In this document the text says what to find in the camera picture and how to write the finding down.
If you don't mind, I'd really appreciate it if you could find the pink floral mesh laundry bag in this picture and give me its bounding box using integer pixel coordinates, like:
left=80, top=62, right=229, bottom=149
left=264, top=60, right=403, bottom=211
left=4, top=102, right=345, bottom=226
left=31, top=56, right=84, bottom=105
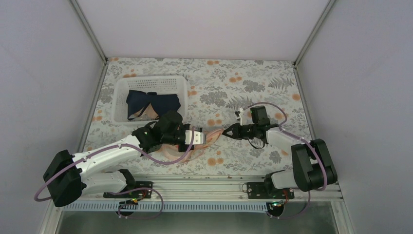
left=158, top=128, right=224, bottom=163

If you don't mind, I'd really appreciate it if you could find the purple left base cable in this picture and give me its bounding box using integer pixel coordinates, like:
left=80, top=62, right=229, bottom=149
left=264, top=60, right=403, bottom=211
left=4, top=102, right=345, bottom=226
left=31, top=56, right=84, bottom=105
left=116, top=186, right=165, bottom=220

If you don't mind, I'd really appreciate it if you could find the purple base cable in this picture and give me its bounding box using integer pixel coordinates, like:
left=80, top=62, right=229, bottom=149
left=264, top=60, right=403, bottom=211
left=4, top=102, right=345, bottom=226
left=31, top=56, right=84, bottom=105
left=266, top=190, right=312, bottom=220
left=116, top=186, right=165, bottom=220

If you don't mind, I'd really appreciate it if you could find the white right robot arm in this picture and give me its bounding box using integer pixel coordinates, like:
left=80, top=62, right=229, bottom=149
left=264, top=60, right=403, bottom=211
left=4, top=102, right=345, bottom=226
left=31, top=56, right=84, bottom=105
left=223, top=102, right=338, bottom=199

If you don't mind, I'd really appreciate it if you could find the navy blue bra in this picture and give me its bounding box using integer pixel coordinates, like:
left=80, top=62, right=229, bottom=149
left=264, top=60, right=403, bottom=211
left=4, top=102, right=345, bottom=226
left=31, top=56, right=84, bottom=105
left=126, top=90, right=181, bottom=120

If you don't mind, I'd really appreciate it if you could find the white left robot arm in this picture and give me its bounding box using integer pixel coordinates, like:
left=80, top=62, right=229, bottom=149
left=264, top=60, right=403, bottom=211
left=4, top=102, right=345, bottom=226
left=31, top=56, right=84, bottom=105
left=34, top=111, right=206, bottom=207

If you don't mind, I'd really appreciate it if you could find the white slotted cable duct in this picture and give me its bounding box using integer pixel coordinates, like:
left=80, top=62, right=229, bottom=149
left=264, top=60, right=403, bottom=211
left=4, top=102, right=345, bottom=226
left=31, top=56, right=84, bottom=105
left=63, top=200, right=269, bottom=213

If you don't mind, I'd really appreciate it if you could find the floral patterned tablecloth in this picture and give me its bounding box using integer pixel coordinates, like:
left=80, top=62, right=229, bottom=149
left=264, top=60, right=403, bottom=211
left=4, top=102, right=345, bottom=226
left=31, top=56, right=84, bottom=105
left=84, top=57, right=311, bottom=177

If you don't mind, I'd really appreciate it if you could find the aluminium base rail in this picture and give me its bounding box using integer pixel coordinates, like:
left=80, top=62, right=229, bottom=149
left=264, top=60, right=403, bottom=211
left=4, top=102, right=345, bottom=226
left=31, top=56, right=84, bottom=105
left=87, top=175, right=343, bottom=203

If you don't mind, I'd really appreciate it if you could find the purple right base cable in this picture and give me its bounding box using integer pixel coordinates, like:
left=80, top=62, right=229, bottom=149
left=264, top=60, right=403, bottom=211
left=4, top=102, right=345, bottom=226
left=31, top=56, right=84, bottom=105
left=266, top=190, right=312, bottom=220

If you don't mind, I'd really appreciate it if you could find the white plastic laundry basket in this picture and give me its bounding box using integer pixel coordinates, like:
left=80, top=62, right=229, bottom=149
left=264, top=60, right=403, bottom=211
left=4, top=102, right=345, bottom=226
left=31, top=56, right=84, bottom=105
left=111, top=75, right=188, bottom=126

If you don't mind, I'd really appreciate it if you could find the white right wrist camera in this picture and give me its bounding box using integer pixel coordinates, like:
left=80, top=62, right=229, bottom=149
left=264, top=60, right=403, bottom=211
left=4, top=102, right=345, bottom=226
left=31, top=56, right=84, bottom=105
left=234, top=108, right=244, bottom=126

